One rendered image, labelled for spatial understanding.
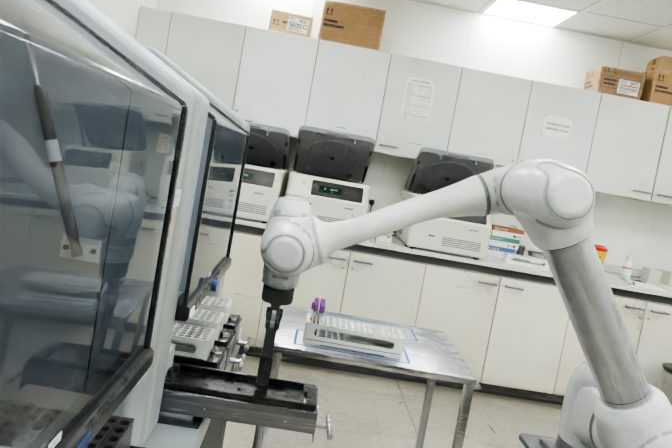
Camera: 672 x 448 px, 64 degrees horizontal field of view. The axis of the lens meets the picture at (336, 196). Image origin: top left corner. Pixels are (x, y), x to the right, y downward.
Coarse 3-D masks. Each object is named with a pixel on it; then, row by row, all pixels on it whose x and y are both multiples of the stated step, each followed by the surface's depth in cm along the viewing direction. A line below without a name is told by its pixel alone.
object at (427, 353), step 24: (288, 312) 187; (288, 336) 162; (408, 336) 184; (432, 336) 189; (336, 360) 153; (360, 360) 153; (384, 360) 156; (408, 360) 159; (432, 360) 163; (456, 360) 167; (432, 384) 196; (264, 432) 197; (456, 432) 155
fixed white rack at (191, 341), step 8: (176, 328) 139; (184, 328) 141; (192, 328) 141; (200, 328) 143; (208, 328) 143; (176, 336) 133; (184, 336) 134; (192, 336) 135; (200, 336) 136; (208, 336) 137; (176, 344) 143; (184, 344) 143; (192, 344) 143; (200, 344) 134; (208, 344) 134; (176, 352) 133; (184, 352) 134; (192, 352) 139; (200, 352) 134; (208, 352) 136
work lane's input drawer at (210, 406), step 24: (168, 384) 118; (192, 384) 122; (216, 384) 124; (240, 384) 127; (288, 384) 130; (312, 384) 130; (168, 408) 117; (192, 408) 117; (216, 408) 117; (240, 408) 118; (264, 408) 118; (288, 408) 118; (312, 408) 119; (312, 432) 119
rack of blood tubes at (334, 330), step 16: (336, 320) 166; (304, 336) 158; (320, 336) 160; (336, 336) 162; (352, 336) 168; (368, 336) 158; (384, 336) 158; (400, 336) 161; (368, 352) 159; (400, 352) 159
